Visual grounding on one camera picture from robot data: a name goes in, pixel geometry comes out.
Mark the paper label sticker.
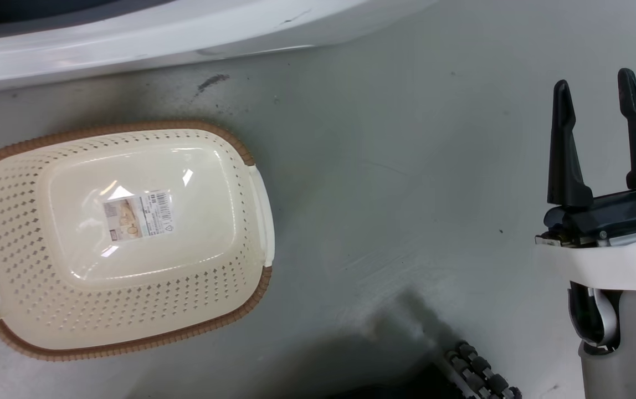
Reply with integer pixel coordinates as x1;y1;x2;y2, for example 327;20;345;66
102;190;176;242

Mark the cream perforated laundry basket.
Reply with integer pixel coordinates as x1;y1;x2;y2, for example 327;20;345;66
0;120;275;362

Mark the black roller wheel of base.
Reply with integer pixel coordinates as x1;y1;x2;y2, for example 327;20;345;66
441;341;523;399

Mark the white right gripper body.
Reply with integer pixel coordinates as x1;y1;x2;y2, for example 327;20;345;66
535;187;636;292

